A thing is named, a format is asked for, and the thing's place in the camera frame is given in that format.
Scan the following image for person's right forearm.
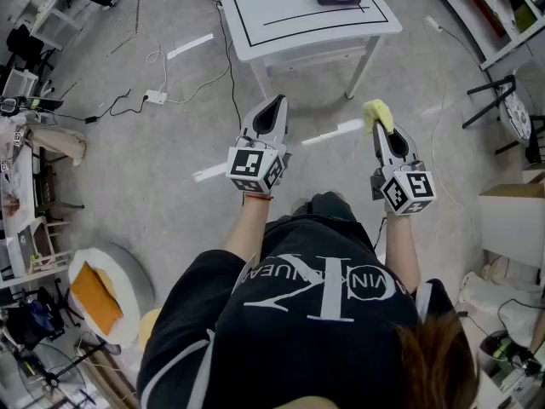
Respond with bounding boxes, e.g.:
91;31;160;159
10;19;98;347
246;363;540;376
382;213;422;292

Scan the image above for white side table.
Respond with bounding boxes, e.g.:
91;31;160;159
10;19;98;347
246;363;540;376
29;0;84;51

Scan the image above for white bin with orange bag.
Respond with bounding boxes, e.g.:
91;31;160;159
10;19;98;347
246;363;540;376
67;241;157;349

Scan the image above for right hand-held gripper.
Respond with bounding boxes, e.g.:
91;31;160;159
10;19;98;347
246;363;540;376
370;120;439;216

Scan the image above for white floor cable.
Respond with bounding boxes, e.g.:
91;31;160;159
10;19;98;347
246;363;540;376
112;30;233;104

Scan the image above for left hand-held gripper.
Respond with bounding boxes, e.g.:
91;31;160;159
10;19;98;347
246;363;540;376
225;95;294;197

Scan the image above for white shelf unit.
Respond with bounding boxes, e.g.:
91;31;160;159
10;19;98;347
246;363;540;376
433;0;545;72

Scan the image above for black office chair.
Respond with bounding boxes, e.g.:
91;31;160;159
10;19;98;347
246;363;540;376
6;27;56;85

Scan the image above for person's left forearm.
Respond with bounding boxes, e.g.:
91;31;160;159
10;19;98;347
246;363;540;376
221;193;273;264

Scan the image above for person's black printed T-shirt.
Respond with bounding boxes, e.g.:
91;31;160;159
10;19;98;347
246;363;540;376
135;217;482;409

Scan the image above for square white power strip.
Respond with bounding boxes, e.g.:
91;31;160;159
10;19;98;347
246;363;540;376
144;89;169;107

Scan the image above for person's black trousers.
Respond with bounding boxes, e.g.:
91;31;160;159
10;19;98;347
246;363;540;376
293;191;358;224

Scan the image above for black floor cable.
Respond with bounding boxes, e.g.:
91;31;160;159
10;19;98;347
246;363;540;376
87;88;148;124

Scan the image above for yellow wiping cloth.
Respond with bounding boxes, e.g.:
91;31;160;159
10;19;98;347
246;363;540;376
363;99;395;135

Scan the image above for white plastic bag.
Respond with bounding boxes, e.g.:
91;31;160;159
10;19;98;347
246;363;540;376
457;270;545;345

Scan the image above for beige cloth bag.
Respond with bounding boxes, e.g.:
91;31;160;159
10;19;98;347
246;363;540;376
27;124;87;168

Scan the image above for black metal frame chair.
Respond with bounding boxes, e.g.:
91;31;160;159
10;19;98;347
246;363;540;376
462;74;545;165

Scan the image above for blue backpack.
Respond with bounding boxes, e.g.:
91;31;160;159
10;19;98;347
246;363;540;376
8;287;66;349

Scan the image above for cardboard box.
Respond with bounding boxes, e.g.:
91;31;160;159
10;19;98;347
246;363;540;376
478;182;545;268

